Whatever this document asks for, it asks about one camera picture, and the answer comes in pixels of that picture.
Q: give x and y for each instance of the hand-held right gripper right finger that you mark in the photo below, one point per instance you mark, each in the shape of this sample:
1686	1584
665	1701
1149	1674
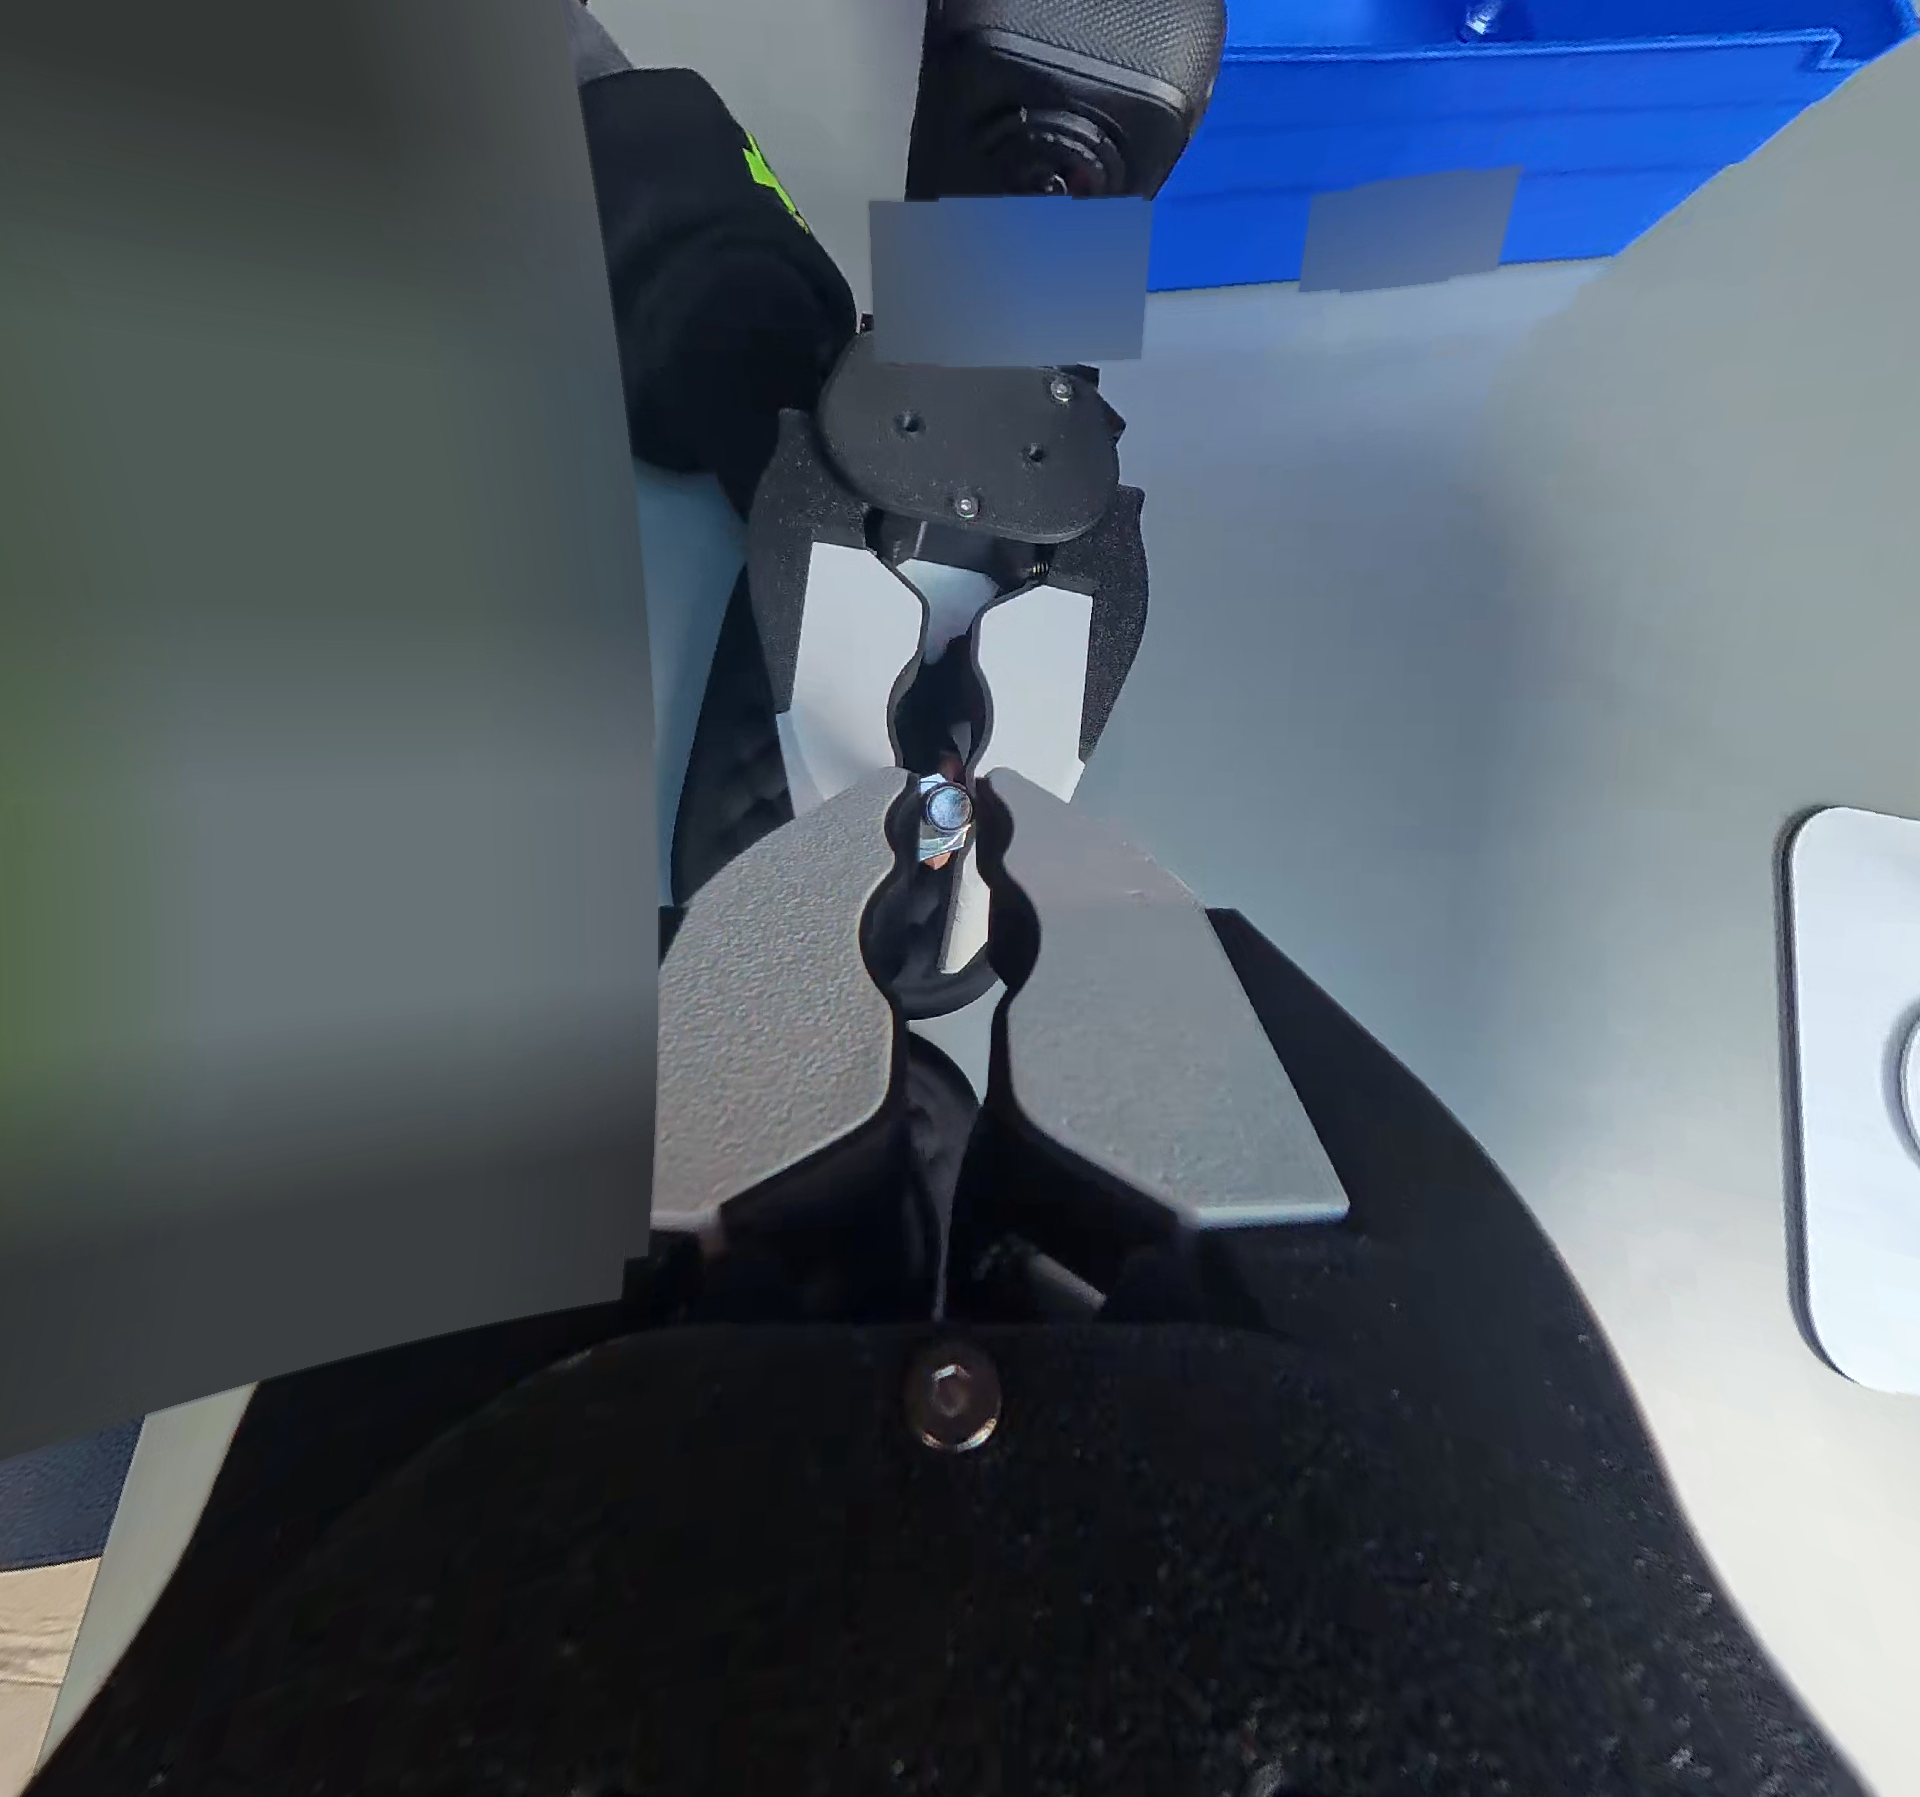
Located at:
1155	1064

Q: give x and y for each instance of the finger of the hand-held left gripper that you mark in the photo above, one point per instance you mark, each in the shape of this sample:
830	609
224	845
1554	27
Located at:
849	656
1038	686

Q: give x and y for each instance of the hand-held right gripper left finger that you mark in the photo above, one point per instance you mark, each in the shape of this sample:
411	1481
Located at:
750	1047

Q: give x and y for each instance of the silver hex nut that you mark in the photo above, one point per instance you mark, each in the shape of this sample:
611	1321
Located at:
921	815

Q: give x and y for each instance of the blue plastic bin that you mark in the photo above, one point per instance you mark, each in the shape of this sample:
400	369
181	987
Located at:
1651	103

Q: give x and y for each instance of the person's left hand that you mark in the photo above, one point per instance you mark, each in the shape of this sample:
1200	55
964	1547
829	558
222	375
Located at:
735	357

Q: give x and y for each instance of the black honeycomb wrist rest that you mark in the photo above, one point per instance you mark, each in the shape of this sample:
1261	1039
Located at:
728	792

